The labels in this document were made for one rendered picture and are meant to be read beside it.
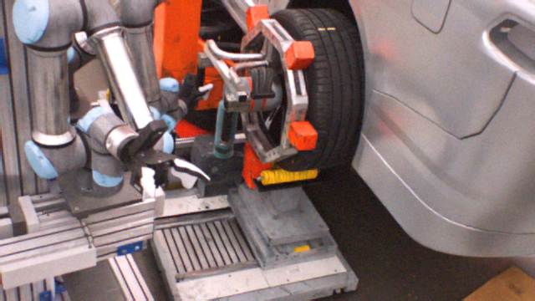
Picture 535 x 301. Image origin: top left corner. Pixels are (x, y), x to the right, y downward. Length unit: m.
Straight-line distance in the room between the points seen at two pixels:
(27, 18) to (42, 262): 0.70
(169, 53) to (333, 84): 0.84
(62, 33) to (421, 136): 1.09
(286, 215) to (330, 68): 0.86
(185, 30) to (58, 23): 1.22
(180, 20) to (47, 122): 1.13
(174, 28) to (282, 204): 0.92
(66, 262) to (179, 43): 1.22
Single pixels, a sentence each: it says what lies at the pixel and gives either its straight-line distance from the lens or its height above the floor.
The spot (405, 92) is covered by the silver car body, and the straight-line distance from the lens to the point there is 2.05.
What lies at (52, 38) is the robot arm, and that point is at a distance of 1.63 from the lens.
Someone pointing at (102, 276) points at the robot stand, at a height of 0.21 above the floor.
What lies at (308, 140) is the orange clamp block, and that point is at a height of 0.86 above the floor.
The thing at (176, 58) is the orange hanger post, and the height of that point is 0.80.
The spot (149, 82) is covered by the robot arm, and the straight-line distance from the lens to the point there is 2.13.
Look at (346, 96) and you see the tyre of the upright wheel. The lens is 2.32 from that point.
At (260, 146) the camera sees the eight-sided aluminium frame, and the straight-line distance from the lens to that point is 2.61.
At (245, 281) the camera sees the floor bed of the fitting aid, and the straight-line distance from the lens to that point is 2.77.
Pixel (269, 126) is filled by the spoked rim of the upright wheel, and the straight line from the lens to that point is 2.73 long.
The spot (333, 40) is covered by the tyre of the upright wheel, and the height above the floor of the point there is 1.15.
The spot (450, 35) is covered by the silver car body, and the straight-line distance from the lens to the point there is 1.87.
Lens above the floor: 2.07
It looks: 34 degrees down
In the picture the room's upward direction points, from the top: 10 degrees clockwise
